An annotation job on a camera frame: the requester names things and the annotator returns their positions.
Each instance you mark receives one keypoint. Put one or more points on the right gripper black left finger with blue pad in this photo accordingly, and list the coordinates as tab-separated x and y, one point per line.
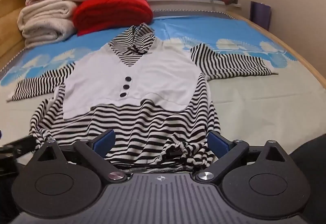
94	152

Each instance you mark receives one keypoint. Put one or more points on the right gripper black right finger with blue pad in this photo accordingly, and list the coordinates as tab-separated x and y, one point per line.
229	155

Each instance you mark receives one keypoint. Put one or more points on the black white striped hooded top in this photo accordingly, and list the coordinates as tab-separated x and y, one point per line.
132	101

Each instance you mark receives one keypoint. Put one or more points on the blue cream patterned bedsheet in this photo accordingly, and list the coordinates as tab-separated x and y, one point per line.
229	73

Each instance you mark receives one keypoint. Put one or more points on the cream folded fleece blanket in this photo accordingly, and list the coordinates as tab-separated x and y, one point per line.
49	21

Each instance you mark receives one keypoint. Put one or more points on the red folded blanket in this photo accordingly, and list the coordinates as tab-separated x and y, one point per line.
97	15

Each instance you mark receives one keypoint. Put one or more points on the purple bag by wall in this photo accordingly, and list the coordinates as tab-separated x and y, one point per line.
260	14

